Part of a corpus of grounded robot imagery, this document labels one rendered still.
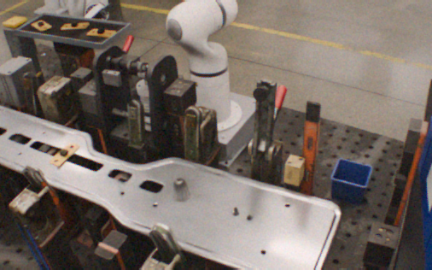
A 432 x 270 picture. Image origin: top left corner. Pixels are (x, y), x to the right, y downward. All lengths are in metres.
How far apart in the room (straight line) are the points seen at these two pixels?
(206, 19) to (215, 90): 0.25
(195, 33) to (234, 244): 0.61
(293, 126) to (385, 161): 0.36
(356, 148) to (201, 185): 0.73
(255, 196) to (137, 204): 0.25
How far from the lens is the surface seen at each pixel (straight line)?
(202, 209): 0.94
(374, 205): 1.39
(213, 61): 1.34
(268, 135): 0.94
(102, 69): 1.16
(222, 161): 1.47
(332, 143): 1.57
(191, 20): 1.24
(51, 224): 1.06
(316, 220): 0.92
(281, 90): 1.00
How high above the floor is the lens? 1.69
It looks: 38 degrees down
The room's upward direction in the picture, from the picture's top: 4 degrees counter-clockwise
